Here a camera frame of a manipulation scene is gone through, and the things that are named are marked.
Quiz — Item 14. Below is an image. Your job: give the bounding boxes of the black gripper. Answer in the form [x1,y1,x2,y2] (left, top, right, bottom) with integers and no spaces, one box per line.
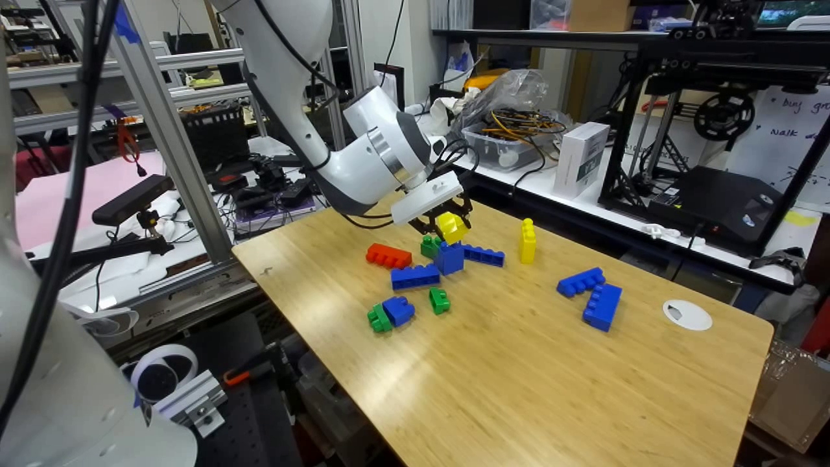
[411,195,477,243]

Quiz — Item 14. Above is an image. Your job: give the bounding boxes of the yellow wide toy block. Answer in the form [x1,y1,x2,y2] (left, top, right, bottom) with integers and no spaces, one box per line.
[433,210,470,246]

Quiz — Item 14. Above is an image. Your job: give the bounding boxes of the blue square toy block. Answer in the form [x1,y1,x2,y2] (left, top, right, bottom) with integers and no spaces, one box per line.
[433,243,468,279]

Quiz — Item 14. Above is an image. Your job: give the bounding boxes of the blue long toy block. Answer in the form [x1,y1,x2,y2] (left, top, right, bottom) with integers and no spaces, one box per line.
[462,244,509,270]
[390,263,443,294]
[555,266,606,302]

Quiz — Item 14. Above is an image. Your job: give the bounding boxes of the red long toy block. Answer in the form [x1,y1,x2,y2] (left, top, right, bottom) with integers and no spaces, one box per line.
[364,243,416,272]

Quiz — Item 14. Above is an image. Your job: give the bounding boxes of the green small toy block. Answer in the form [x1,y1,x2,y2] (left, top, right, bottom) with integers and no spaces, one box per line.
[427,287,455,316]
[366,302,395,339]

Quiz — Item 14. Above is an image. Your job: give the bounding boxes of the yellow tall toy block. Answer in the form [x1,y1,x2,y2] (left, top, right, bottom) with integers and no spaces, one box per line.
[517,215,539,267]

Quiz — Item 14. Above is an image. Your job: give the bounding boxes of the blue small toy block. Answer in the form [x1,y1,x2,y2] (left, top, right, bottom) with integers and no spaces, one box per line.
[381,294,417,329]

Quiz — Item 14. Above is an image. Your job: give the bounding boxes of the blue wide toy block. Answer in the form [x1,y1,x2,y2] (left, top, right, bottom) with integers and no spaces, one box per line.
[582,284,625,336]

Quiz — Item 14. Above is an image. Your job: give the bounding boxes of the clear plastic storage bin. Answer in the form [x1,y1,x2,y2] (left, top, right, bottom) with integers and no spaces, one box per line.
[462,121,565,175]

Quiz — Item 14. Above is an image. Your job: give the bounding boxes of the white cardboard box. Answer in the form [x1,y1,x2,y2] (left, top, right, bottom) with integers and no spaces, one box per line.
[553,121,613,197]

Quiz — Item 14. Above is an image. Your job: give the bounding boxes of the black electronics box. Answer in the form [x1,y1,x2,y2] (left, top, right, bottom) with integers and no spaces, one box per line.
[178,106,255,178]

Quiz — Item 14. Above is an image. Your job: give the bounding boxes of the white round table grommet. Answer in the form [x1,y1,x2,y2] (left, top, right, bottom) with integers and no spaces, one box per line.
[662,300,717,336]

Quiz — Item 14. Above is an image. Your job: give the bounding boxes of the black filament spool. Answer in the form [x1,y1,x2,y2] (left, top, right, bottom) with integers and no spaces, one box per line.
[692,89,757,143]

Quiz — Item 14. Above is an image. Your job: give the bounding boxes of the whiteboard with handwriting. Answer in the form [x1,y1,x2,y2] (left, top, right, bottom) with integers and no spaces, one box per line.
[722,84,830,215]

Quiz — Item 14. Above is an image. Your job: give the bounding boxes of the pink foam sheet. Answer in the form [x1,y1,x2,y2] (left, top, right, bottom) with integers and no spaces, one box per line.
[10,152,171,250]

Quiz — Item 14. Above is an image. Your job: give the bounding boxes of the brown cardboard box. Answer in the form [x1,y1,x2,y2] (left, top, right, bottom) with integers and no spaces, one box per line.
[746,340,830,457]

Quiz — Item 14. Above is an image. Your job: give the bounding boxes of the grey metal shelf rack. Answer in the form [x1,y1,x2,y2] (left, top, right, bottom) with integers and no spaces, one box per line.
[0,47,255,139]

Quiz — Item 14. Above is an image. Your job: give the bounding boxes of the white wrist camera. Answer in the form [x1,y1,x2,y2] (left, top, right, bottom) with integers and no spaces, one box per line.
[390,169,468,230]

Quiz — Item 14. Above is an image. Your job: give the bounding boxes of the coiled yellow cables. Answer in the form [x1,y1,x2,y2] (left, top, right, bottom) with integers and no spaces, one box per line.
[477,106,565,147]

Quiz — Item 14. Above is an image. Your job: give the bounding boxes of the aluminium profile post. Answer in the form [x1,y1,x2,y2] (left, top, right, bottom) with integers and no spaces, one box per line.
[89,0,237,270]

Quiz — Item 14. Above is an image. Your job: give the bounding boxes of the black frame 3D printer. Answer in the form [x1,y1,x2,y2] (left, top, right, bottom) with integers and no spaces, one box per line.
[595,30,830,257]

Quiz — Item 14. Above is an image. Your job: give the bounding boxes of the aluminium bracket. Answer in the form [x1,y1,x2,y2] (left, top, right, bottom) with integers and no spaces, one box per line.
[149,368,230,438]

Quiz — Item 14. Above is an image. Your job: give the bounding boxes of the white tape ring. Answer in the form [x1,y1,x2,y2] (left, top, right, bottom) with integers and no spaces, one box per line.
[128,342,202,411]

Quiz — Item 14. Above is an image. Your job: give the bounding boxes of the black camera on stand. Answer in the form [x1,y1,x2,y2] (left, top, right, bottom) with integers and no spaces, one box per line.
[90,172,176,230]

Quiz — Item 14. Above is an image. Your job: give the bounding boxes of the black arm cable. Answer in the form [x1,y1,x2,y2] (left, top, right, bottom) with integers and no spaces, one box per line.
[0,0,124,437]

